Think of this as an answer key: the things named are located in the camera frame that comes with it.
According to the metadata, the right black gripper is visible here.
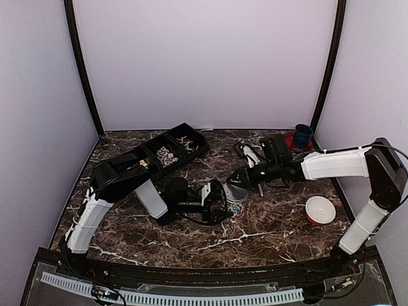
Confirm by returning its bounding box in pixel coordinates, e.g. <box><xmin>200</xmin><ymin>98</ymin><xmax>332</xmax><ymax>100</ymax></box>
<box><xmin>226</xmin><ymin>159</ymin><xmax>281</xmax><ymax>189</ymax></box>

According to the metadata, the black three-compartment candy tray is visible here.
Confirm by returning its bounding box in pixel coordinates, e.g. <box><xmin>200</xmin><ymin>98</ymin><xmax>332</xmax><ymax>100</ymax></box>
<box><xmin>131</xmin><ymin>123</ymin><xmax>210</xmax><ymax>182</ymax></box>

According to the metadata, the blue mug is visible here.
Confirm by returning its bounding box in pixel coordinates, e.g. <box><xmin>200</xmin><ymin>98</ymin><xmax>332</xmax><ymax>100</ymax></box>
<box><xmin>293</xmin><ymin>124</ymin><xmax>313</xmax><ymax>149</ymax></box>

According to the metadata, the clear plastic cup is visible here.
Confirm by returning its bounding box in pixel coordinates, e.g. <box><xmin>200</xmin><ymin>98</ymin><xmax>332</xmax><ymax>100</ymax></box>
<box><xmin>226</xmin><ymin>200</ymin><xmax>246</xmax><ymax>217</ymax></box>

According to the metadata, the red plate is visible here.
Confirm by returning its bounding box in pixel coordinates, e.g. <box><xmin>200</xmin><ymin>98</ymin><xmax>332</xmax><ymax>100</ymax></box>
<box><xmin>284</xmin><ymin>132</ymin><xmax>314</xmax><ymax>152</ymax></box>

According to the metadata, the white slotted cable duct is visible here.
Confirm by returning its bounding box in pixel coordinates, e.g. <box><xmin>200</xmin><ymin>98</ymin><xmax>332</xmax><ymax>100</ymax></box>
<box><xmin>40</xmin><ymin>271</ymin><xmax>303</xmax><ymax>305</ymax></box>

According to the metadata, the left black frame post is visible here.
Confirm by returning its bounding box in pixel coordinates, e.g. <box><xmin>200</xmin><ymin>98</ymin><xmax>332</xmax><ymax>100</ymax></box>
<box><xmin>63</xmin><ymin>0</ymin><xmax>105</xmax><ymax>137</ymax></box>

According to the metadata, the right circuit board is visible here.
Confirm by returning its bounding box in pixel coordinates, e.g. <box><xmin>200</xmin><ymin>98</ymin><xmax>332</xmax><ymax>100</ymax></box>
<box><xmin>331</xmin><ymin>277</ymin><xmax>357</xmax><ymax>291</ymax></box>

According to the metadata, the swirl lollipops pile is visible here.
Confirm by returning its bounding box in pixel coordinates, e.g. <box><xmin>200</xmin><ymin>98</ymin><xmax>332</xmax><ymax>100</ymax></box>
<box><xmin>156</xmin><ymin>147</ymin><xmax>179</xmax><ymax>168</ymax></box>

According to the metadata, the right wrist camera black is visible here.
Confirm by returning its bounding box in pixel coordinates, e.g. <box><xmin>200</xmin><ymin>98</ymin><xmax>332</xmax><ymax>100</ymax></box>
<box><xmin>259</xmin><ymin>133</ymin><xmax>293</xmax><ymax>164</ymax></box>

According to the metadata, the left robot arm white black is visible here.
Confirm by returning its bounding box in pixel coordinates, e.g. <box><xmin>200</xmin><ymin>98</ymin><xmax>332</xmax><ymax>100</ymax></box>
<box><xmin>59</xmin><ymin>154</ymin><xmax>233</xmax><ymax>278</ymax></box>

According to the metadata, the black frame post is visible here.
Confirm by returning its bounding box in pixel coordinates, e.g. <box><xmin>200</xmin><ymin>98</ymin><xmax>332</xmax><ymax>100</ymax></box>
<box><xmin>310</xmin><ymin>0</ymin><xmax>347</xmax><ymax>132</ymax></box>
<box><xmin>63</xmin><ymin>0</ymin><xmax>105</xmax><ymax>137</ymax></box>

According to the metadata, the circuit board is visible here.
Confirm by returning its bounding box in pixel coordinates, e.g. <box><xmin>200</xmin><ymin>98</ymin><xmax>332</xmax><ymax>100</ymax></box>
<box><xmin>331</xmin><ymin>277</ymin><xmax>357</xmax><ymax>291</ymax></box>
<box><xmin>91</xmin><ymin>286</ymin><xmax>119</xmax><ymax>301</ymax></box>

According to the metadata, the right black frame post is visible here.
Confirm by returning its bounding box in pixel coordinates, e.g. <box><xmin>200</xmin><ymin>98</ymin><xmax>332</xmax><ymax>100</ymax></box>
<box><xmin>310</xmin><ymin>0</ymin><xmax>347</xmax><ymax>132</ymax></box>

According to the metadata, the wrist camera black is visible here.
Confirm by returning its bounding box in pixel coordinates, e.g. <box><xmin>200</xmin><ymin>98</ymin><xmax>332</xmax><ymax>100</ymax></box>
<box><xmin>259</xmin><ymin>133</ymin><xmax>293</xmax><ymax>164</ymax></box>
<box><xmin>164</xmin><ymin>177</ymin><xmax>189</xmax><ymax>205</ymax></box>

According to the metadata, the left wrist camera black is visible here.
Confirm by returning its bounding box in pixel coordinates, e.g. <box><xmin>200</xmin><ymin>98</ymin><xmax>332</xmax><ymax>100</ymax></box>
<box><xmin>164</xmin><ymin>177</ymin><xmax>189</xmax><ymax>205</ymax></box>

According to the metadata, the clear plastic lid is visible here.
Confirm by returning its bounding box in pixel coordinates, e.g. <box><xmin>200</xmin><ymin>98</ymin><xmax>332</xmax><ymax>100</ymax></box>
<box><xmin>223</xmin><ymin>183</ymin><xmax>248</xmax><ymax>204</ymax></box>

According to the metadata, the orange white bowl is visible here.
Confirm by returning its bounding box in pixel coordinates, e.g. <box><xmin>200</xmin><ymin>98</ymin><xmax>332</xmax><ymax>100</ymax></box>
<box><xmin>305</xmin><ymin>196</ymin><xmax>336</xmax><ymax>226</ymax></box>

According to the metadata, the star candies pile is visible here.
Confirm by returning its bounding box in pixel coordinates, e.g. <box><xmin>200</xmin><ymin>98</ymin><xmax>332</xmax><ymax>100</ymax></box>
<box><xmin>139</xmin><ymin>159</ymin><xmax>150</xmax><ymax>170</ymax></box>

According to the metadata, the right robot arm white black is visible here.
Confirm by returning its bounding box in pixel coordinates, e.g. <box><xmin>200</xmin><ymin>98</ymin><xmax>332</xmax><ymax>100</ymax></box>
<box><xmin>227</xmin><ymin>134</ymin><xmax>407</xmax><ymax>277</ymax></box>

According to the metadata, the stick candies pile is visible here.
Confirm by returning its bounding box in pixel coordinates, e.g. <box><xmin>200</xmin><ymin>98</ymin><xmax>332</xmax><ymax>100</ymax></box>
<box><xmin>177</xmin><ymin>136</ymin><xmax>200</xmax><ymax>154</ymax></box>

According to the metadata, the left circuit board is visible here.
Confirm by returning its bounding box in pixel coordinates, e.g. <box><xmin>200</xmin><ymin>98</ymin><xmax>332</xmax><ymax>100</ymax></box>
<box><xmin>91</xmin><ymin>286</ymin><xmax>119</xmax><ymax>301</ymax></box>

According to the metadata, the black front table rail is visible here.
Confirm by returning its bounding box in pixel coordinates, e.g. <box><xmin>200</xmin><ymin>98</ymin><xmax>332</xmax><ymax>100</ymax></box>
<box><xmin>57</xmin><ymin>246</ymin><xmax>379</xmax><ymax>288</ymax></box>

